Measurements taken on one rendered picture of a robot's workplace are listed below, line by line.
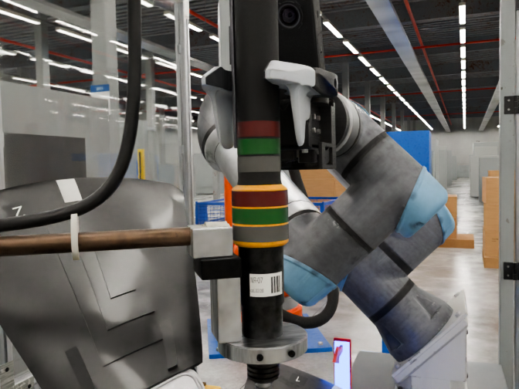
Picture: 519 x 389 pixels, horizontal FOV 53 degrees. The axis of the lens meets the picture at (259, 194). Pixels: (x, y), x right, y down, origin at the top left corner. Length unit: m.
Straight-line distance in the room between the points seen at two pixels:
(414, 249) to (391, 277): 0.07
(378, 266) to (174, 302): 0.65
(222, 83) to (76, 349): 0.23
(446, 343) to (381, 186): 0.49
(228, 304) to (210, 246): 0.05
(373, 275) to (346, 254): 0.43
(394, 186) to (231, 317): 0.29
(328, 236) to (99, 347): 0.30
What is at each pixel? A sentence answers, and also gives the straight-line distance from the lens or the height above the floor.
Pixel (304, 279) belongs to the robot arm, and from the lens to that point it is 0.62.
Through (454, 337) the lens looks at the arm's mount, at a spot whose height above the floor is 1.12.
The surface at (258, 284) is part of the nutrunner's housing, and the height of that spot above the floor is 1.35.
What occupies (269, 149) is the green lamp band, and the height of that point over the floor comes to 1.45.
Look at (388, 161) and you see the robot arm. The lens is 0.62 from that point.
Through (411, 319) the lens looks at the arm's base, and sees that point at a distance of 1.05.
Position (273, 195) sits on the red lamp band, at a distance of 0.38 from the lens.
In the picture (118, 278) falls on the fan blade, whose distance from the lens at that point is 0.45.
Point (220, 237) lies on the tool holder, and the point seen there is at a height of 1.39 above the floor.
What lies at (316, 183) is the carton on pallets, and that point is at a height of 1.16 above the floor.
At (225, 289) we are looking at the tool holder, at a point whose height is 1.35.
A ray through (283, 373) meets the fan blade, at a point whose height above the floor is 1.18.
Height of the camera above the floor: 1.44
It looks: 3 degrees down
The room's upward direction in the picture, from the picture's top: 1 degrees counter-clockwise
